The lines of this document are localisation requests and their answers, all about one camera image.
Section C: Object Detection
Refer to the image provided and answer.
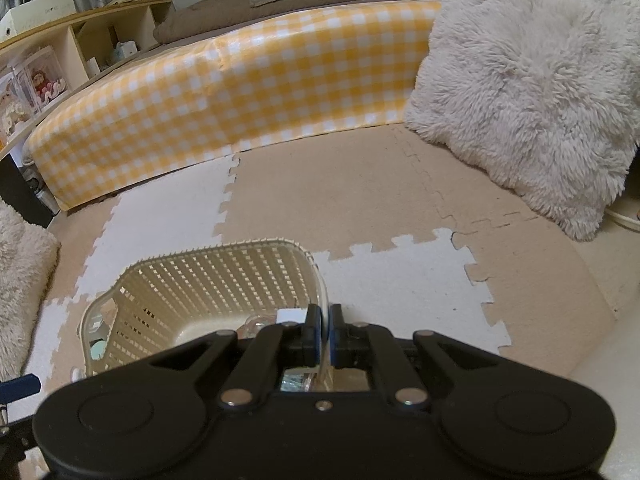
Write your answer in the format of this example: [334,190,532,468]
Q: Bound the tan and white foam mat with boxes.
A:
[0,125,618,411]

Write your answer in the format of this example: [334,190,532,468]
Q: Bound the clear plastic case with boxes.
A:
[235,312,281,338]

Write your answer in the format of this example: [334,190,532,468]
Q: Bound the white storage box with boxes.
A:
[0,0,76,38]

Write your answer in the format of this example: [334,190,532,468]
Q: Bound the black board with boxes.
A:
[0,152,53,226]

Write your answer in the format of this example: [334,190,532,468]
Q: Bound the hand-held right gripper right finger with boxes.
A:
[330,305,501,406]

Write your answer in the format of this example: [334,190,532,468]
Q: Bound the yellow checkered mattress bed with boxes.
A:
[24,0,443,211]

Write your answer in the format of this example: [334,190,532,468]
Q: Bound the clear case with red doll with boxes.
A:
[12,46,71,111]

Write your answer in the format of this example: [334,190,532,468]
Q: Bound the wooden shelf unit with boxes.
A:
[0,0,173,161]

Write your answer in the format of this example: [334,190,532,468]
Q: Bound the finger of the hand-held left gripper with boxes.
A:
[0,373,42,403]

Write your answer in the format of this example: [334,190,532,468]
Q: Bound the white fluffy pillow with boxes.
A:
[404,0,640,242]
[0,200,62,381]

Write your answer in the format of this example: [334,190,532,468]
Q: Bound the clear case with rabbit doll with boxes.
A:
[0,72,36,136]

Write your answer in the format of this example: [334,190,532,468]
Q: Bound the brown duvet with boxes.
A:
[152,0,451,46]

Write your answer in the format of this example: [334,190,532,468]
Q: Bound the cream plastic basket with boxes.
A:
[76,236,333,393]

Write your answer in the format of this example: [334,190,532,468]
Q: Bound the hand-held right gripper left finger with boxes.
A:
[150,304,322,406]

